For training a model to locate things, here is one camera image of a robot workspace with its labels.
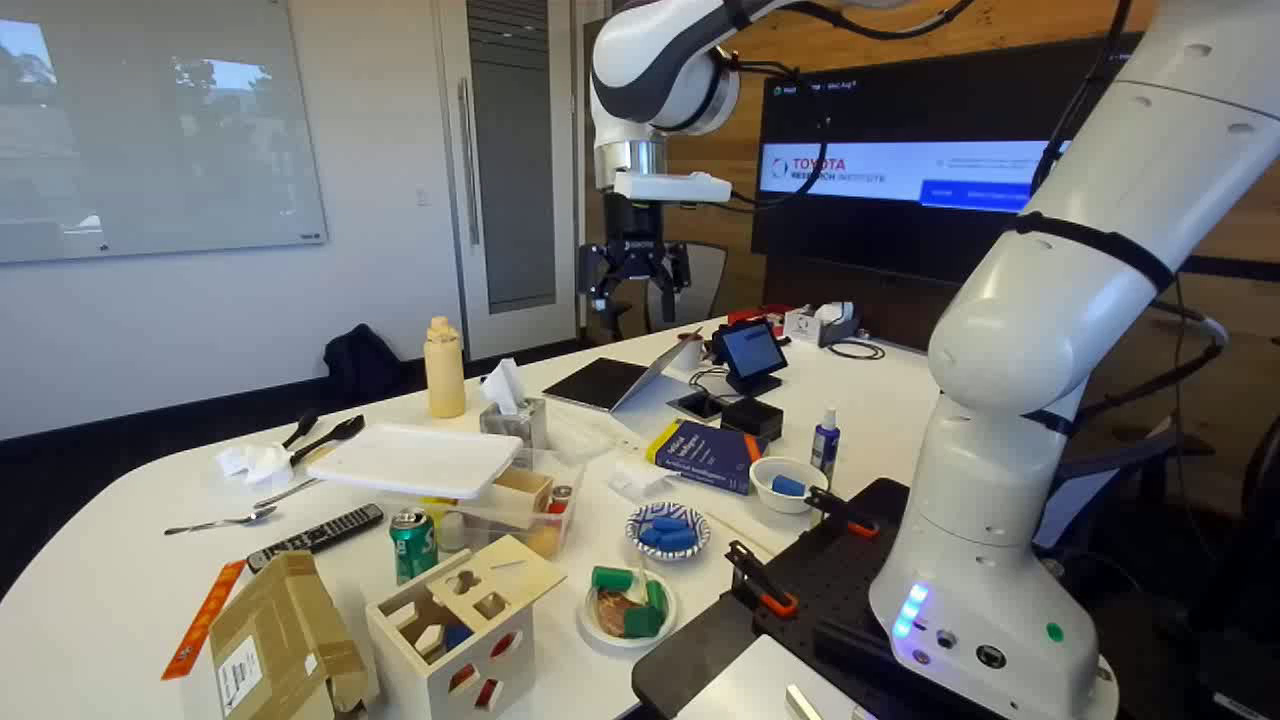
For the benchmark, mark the yellow mustard bottle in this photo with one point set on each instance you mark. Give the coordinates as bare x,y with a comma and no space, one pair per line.
446,370

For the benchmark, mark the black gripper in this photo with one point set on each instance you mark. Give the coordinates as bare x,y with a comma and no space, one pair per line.
633,248

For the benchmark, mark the small blue cap bottle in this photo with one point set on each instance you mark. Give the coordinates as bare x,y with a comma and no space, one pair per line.
827,445

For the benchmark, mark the plate with green blocks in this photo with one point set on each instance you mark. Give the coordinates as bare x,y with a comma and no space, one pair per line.
624,609

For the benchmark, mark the wooden shape sorter box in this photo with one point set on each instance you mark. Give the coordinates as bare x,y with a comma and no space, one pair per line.
457,642

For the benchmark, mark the black mounting base plate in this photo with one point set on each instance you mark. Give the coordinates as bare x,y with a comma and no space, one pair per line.
833,630

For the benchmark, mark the small tablet display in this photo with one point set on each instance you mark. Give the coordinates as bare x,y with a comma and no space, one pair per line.
750,354

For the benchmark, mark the whiteboard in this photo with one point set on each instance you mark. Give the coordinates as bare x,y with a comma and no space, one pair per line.
155,128

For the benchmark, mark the patterned bowl blue blocks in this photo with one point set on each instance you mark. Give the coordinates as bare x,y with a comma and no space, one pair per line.
666,532

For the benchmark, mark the blue book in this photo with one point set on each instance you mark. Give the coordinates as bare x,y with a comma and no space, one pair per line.
701,454

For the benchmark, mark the black backpack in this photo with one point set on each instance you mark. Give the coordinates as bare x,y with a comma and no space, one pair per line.
361,361

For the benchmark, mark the white container lid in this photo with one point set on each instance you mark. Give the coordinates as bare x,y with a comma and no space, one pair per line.
416,460

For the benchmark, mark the orange ruler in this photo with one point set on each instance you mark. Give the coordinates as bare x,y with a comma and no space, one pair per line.
200,621

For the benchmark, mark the laptop computer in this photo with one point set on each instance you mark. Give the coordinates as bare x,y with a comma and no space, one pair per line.
642,397

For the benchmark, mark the large monitor screen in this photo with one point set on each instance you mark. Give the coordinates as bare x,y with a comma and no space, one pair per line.
909,165

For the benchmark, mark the orange black clamp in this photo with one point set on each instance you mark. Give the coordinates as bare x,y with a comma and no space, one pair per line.
838,515
752,578

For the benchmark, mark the black remote control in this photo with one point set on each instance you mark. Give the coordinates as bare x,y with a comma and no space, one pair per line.
321,536

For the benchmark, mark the tissue box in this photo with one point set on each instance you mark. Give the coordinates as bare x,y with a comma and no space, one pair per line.
510,409

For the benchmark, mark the white bowl blue block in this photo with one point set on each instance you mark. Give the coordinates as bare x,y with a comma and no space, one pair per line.
787,486

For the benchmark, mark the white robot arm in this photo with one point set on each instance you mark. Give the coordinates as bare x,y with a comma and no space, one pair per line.
1169,145

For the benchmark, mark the metal fork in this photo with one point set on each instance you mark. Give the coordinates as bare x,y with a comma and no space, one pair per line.
227,520

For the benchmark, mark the cardboard box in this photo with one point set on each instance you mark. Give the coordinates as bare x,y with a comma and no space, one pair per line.
287,654

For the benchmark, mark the black box object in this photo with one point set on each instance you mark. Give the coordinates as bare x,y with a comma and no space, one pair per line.
752,419

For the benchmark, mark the black spatula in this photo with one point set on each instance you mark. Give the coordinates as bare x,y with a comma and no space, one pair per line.
347,430

